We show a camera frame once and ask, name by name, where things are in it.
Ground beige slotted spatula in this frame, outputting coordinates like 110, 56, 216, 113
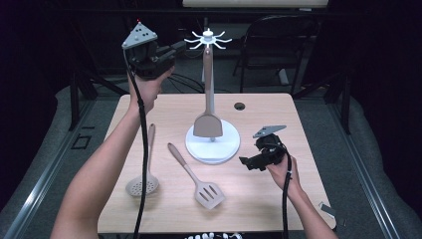
166, 141, 227, 211

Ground white utensil rack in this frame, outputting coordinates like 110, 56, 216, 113
183, 28, 242, 165

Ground metal floor rail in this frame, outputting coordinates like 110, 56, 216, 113
326, 99, 403, 239
0, 99, 98, 239

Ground grey tape piece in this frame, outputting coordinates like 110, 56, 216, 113
317, 200, 338, 219

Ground person's right hand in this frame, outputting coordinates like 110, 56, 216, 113
266, 153, 302, 197

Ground beige skimmer spoon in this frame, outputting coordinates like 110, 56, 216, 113
124, 122, 160, 198

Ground beige solid spatula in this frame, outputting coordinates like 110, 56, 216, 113
192, 44, 224, 139

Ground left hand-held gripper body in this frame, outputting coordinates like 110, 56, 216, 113
120, 21, 177, 81

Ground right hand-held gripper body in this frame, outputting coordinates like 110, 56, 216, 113
252, 124, 289, 167

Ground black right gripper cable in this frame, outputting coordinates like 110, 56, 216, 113
261, 141, 295, 239

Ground black metal stand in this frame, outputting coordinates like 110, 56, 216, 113
67, 70, 131, 132
291, 70, 353, 135

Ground white ribbed object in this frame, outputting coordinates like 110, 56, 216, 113
183, 231, 244, 239

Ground black floor cables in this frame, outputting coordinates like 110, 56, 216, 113
165, 49, 207, 95

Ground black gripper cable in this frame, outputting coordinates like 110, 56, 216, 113
122, 49, 151, 239
261, 141, 295, 239

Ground person's left hand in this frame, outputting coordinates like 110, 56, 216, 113
126, 65, 176, 116

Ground black folding chair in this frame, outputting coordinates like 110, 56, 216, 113
232, 14, 320, 96

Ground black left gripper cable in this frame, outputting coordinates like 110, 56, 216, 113
122, 49, 151, 239

